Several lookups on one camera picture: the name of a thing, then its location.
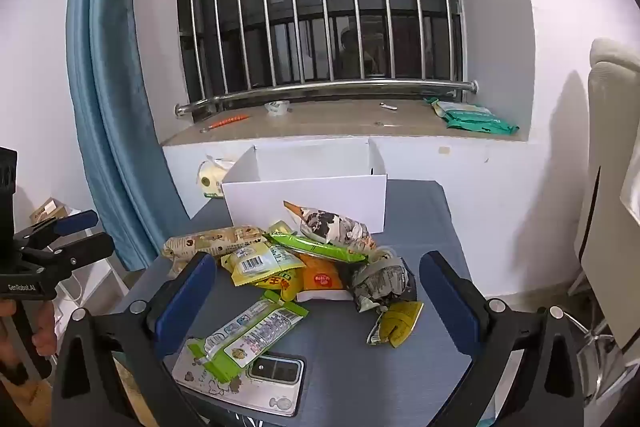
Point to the white green wipes pack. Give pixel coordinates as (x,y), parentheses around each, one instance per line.
(460,108)

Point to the stone window sill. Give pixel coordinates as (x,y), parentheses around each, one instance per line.
(330,122)

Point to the yellow green snack packet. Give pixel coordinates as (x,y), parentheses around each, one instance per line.
(277,287)

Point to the green flat snack packet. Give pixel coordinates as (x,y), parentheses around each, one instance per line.
(320,249)

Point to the yellow packet with barcode label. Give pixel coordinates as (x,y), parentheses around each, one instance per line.
(260,264)

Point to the small white sill item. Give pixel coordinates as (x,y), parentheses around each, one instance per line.
(389,107)

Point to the orange pen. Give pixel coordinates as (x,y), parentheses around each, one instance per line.
(229,121)

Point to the steel window guard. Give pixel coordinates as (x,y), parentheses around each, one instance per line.
(300,89)

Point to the dark window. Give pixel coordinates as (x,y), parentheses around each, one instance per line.
(310,7)

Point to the white flat snack box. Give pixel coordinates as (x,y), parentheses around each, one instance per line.
(325,295)

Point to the white office chair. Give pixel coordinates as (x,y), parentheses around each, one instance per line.
(607,157)

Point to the yellow white tissue pack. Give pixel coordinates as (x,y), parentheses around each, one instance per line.
(212,179)

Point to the white cardboard box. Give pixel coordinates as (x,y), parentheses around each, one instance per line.
(320,192)

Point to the orange snack packet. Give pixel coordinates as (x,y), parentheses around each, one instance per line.
(320,277)

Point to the beige long snack packet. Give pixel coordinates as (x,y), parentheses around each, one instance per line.
(210,242)

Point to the clear tape roll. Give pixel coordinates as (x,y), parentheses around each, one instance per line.
(278,108)

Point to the white shelf unit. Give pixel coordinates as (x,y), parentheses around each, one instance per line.
(95,289)

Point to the small cardboard box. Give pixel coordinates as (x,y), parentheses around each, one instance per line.
(47,209)

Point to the black white orange patterned packet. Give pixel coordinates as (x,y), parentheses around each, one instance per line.
(330,224)

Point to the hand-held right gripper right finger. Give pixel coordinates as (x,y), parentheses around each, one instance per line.
(450,302)

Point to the person's left hand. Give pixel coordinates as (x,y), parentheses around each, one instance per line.
(44,332)

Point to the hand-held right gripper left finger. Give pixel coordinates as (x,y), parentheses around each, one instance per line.
(186,302)

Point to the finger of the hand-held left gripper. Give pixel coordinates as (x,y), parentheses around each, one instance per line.
(85,252)
(75,222)

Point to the green wet wipes pack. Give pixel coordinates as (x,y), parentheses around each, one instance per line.
(485,124)

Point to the small yellow snack packet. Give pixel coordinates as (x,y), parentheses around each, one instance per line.
(397,322)

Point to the green white long snack packet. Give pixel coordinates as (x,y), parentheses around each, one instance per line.
(250,337)

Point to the blue curtain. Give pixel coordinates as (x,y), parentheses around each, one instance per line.
(105,82)

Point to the grey black snack bag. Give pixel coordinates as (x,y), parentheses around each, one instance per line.
(380,279)

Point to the white smartphone with cartoon case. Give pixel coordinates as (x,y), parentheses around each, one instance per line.
(270,397)

